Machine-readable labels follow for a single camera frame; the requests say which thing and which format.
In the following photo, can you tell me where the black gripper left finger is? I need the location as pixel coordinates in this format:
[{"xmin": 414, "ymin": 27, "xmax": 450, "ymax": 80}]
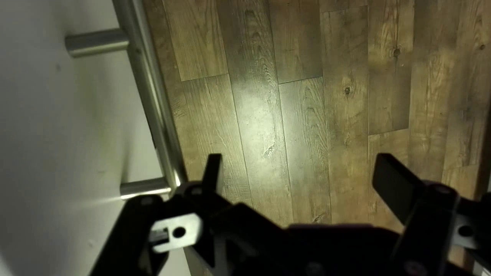
[{"xmin": 89, "ymin": 154, "xmax": 287, "ymax": 276}]

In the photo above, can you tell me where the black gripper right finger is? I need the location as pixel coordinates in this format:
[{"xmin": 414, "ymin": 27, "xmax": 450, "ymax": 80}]
[{"xmin": 373, "ymin": 154, "xmax": 491, "ymax": 276}]

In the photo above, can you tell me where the white drawer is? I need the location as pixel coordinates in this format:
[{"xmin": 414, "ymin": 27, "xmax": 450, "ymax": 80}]
[{"xmin": 0, "ymin": 0, "xmax": 160, "ymax": 276}]

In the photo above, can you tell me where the silver drawer bar handle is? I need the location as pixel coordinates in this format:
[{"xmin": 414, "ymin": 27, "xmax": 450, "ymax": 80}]
[{"xmin": 65, "ymin": 0, "xmax": 187, "ymax": 199}]

